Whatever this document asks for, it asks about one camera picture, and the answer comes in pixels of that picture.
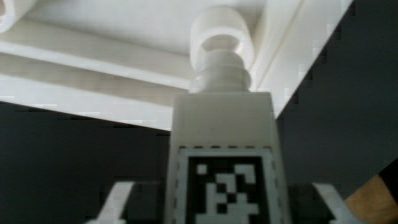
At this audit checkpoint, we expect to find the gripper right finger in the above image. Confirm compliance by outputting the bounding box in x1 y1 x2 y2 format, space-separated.
312 183 367 224

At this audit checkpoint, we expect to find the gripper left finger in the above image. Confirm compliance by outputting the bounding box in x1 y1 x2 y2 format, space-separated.
85 181 134 224

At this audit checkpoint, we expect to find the white leg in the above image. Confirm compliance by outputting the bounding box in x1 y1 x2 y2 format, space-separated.
163 35 291 224

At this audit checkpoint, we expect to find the white square tabletop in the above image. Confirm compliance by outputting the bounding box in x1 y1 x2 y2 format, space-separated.
0 0 353 129

